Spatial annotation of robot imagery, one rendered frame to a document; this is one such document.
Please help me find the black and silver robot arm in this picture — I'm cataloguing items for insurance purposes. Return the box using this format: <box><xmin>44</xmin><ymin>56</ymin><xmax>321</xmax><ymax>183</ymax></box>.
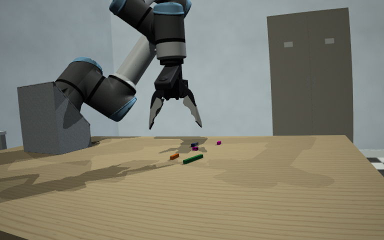
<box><xmin>55</xmin><ymin>0</ymin><xmax>192</xmax><ymax>122</ymax></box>

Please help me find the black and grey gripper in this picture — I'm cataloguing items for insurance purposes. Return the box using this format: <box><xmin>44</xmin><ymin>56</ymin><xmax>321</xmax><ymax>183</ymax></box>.
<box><xmin>149</xmin><ymin>58</ymin><xmax>202</xmax><ymax>130</ymax></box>

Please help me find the orange rod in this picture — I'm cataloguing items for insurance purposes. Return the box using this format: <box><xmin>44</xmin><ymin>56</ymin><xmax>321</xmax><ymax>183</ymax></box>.
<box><xmin>170</xmin><ymin>153</ymin><xmax>179</xmax><ymax>160</ymax></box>

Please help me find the green rod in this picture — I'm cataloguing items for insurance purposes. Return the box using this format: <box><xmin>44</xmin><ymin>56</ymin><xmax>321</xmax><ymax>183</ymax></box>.
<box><xmin>183</xmin><ymin>154</ymin><xmax>203</xmax><ymax>164</ymax></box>

